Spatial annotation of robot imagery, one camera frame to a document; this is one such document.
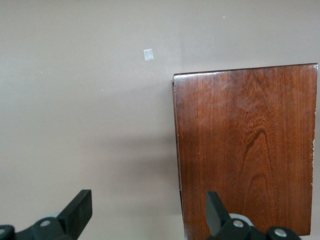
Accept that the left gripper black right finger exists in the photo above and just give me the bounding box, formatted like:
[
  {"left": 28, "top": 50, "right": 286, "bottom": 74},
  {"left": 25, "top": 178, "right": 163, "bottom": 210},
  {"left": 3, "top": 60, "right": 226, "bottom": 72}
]
[{"left": 205, "top": 190, "right": 305, "bottom": 240}]

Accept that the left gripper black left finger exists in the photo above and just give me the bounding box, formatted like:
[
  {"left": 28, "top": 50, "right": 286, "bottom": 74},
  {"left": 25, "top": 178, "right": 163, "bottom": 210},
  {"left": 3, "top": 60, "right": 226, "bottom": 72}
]
[{"left": 0, "top": 189, "right": 93, "bottom": 240}]

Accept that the dark brown wooden cabinet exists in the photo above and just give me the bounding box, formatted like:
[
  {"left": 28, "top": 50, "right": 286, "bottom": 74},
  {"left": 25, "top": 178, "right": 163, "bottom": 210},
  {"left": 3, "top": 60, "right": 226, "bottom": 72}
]
[{"left": 171, "top": 63, "right": 320, "bottom": 240}]

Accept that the small square tape patch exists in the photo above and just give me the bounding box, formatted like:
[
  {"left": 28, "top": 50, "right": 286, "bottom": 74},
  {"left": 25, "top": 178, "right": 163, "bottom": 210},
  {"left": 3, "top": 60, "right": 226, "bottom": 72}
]
[{"left": 143, "top": 48, "right": 155, "bottom": 62}]

